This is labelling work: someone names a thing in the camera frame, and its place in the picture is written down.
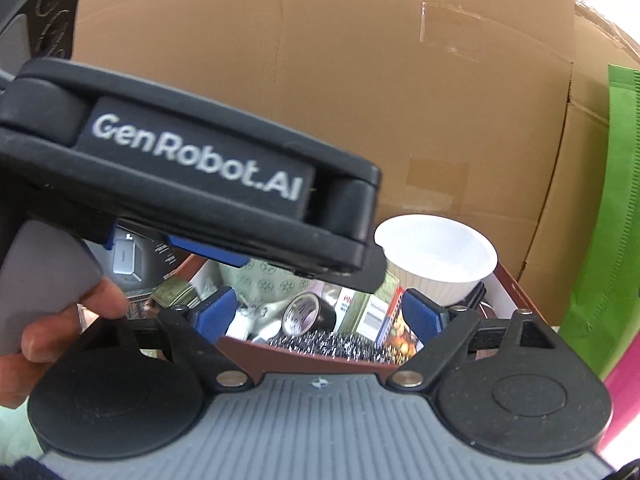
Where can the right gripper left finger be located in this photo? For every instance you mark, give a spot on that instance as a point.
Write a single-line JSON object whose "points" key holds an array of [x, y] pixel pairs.
{"points": [[192, 336]]}

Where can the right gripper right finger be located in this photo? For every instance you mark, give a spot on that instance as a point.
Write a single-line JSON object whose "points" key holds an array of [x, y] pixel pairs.
{"points": [[445, 335]]}

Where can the olive green small box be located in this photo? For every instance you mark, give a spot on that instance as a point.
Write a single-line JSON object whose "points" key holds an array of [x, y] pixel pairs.
{"points": [[175, 292]]}

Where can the person left hand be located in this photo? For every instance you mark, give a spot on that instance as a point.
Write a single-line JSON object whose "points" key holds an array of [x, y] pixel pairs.
{"points": [[45, 340]]}

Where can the colourful card pack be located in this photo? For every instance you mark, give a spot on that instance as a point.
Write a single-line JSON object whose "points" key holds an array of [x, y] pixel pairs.
{"points": [[394, 332]]}

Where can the brown storage box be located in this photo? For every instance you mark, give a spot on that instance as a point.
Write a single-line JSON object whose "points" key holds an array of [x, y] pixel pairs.
{"points": [[503, 293]]}

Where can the white paper cup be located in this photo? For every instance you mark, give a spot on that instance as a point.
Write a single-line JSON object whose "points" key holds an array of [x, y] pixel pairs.
{"points": [[442, 258]]}

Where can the black charger box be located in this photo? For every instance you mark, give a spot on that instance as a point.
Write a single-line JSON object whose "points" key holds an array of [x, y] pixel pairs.
{"points": [[138, 260]]}

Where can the black steel scrubber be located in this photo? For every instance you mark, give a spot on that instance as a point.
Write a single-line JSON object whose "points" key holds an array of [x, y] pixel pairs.
{"points": [[350, 347]]}

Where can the black tape roll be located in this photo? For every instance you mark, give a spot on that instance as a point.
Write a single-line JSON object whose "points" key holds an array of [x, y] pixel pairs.
{"points": [[308, 313]]}

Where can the green fabric bag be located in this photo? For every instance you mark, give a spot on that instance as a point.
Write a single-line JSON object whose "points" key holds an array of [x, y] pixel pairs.
{"points": [[603, 317]]}

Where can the large cardboard box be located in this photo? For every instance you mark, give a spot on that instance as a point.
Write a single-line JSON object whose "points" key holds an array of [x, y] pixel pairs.
{"points": [[492, 112]]}

